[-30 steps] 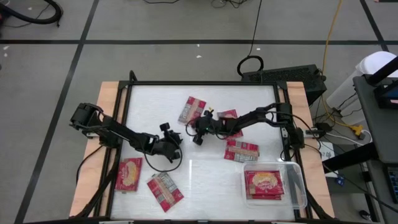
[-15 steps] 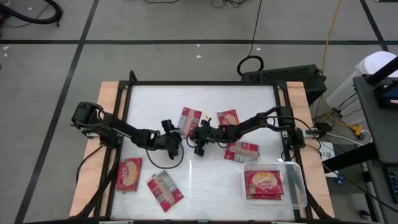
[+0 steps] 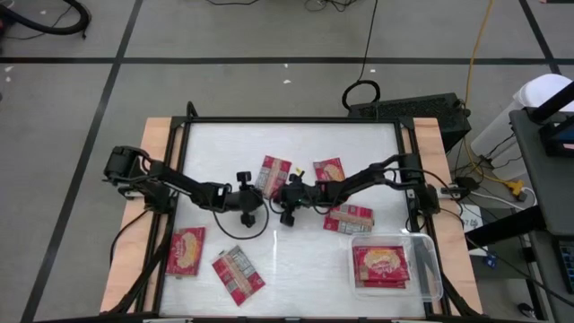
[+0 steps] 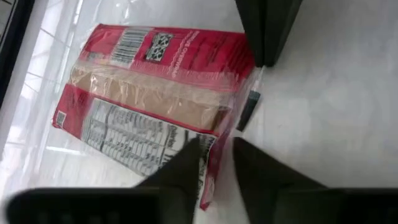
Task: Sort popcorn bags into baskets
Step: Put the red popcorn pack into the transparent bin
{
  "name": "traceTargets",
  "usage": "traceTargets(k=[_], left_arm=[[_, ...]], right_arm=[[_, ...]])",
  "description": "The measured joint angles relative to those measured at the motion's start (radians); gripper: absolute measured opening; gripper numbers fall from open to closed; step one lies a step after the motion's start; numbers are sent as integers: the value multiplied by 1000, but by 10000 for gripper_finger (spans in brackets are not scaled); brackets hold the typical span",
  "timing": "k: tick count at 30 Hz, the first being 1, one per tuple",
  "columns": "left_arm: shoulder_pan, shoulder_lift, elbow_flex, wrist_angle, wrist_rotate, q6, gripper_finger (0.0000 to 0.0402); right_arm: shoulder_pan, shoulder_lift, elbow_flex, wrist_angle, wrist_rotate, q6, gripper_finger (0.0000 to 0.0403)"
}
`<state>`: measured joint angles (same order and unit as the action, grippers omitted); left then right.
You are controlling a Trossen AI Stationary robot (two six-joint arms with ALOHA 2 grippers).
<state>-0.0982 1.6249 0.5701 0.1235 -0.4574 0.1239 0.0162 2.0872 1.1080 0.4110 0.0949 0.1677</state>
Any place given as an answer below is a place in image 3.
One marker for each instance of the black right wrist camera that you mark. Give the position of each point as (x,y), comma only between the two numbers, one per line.
(285,195)

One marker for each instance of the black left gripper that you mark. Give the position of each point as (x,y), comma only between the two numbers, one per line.
(234,199)

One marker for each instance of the white plastic bin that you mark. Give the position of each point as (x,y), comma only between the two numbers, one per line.
(538,89)

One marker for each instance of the clear plastic bin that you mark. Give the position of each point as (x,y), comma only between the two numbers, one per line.
(426,269)

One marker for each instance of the white paper sheet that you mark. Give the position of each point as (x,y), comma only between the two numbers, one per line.
(471,222)

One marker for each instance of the black diagonal frame brace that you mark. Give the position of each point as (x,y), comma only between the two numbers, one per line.
(502,229)

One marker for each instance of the black table frame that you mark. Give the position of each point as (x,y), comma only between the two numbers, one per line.
(291,119)

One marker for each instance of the black triangular bracket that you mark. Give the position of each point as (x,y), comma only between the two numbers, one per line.
(191,111)

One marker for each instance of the red popcorn bag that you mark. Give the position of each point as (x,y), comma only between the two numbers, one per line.
(237,276)
(329,169)
(381,264)
(186,251)
(381,284)
(271,172)
(347,220)

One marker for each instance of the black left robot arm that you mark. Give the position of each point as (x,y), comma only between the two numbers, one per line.
(179,181)

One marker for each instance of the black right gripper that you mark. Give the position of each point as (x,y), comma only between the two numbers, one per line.
(305,197)

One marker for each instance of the wooden side board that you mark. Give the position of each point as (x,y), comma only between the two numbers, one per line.
(154,134)
(432,143)

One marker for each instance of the black equipment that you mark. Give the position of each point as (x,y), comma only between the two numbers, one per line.
(558,130)

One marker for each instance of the black perforated computer case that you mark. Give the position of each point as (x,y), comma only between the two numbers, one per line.
(403,110)

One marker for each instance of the blue tag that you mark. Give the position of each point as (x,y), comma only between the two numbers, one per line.
(491,261)

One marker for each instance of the grey side table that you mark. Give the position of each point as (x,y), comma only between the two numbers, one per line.
(547,193)

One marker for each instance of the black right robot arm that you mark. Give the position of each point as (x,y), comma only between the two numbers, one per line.
(367,177)

